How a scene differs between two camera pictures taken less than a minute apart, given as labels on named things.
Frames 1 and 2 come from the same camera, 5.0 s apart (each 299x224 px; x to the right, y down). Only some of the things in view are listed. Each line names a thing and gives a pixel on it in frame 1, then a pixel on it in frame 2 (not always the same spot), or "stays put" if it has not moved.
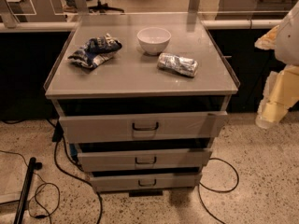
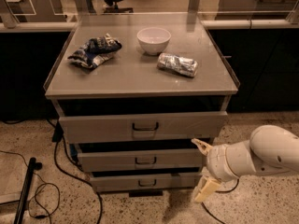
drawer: x=106 y=182 stays put
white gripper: x=288 y=41 → x=216 y=162
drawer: x=122 y=160 stays put
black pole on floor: x=32 y=167 stays put
